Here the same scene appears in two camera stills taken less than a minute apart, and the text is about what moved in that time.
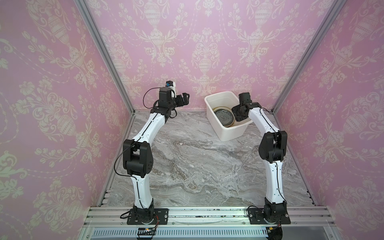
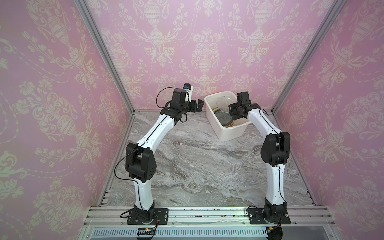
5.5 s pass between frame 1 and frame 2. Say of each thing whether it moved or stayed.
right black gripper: stayed
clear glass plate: moved
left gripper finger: moved
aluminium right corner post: stayed
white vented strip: stayed
